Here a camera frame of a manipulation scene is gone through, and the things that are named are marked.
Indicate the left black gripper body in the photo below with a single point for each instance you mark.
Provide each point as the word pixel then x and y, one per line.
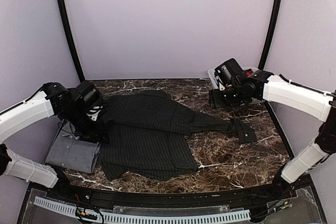
pixel 86 130

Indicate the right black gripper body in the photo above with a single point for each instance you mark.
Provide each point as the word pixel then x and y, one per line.
pixel 228 100

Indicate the black pinstriped long sleeve shirt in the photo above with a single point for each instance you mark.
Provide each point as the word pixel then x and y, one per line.
pixel 147 131

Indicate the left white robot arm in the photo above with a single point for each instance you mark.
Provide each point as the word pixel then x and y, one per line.
pixel 51 99

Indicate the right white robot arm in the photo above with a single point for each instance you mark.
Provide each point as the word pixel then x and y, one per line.
pixel 300 127

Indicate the folded grey shirt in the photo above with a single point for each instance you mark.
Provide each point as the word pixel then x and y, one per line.
pixel 68 151

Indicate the red black plaid shirt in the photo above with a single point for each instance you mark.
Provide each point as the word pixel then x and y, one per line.
pixel 248 72

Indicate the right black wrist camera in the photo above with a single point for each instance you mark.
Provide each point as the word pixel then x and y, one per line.
pixel 226 71

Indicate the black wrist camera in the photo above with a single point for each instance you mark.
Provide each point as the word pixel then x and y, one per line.
pixel 86 94
pixel 226 71

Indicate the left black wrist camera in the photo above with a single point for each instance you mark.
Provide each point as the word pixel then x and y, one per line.
pixel 86 94

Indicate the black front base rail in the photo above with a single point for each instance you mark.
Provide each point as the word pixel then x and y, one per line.
pixel 254 197

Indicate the white slotted cable duct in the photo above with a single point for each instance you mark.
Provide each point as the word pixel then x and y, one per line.
pixel 122 214

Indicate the left black frame post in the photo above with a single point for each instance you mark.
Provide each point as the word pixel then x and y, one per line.
pixel 70 39

